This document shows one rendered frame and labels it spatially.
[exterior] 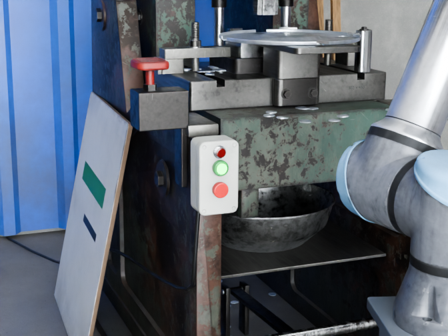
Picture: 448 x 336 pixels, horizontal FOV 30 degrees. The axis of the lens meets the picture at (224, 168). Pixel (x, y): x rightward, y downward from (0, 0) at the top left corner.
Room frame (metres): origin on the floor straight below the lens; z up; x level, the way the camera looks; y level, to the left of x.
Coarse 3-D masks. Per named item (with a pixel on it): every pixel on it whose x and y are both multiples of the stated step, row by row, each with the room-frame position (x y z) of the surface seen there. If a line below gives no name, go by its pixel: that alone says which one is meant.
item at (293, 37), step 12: (228, 36) 1.76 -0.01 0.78; (240, 36) 1.76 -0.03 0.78; (252, 36) 1.76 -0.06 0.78; (264, 36) 1.71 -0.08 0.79; (276, 36) 1.70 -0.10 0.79; (288, 36) 1.70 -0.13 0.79; (300, 36) 1.70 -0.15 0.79; (312, 36) 1.71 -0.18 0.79; (324, 36) 1.78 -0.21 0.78; (336, 36) 1.78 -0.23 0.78; (348, 36) 1.79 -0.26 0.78; (360, 36) 1.71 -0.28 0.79
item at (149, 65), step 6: (132, 60) 1.52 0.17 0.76; (138, 60) 1.51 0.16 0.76; (144, 60) 1.50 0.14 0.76; (150, 60) 1.50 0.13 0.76; (156, 60) 1.50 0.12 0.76; (162, 60) 1.51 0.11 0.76; (132, 66) 1.51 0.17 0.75; (138, 66) 1.48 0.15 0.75; (144, 66) 1.48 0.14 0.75; (150, 66) 1.48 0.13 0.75; (156, 66) 1.48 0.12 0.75; (162, 66) 1.49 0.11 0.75; (168, 66) 1.50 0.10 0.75; (150, 72) 1.51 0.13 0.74; (150, 78) 1.51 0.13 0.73; (150, 84) 1.51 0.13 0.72
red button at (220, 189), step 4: (216, 184) 1.43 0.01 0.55; (220, 184) 1.43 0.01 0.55; (224, 184) 1.43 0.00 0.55; (216, 188) 1.42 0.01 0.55; (220, 188) 1.43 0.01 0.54; (224, 188) 1.43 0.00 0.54; (228, 188) 1.43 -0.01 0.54; (216, 192) 1.42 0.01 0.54; (220, 192) 1.43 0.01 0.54; (224, 192) 1.43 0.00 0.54; (216, 196) 1.42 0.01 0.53; (220, 196) 1.43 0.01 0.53; (224, 196) 1.43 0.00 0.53
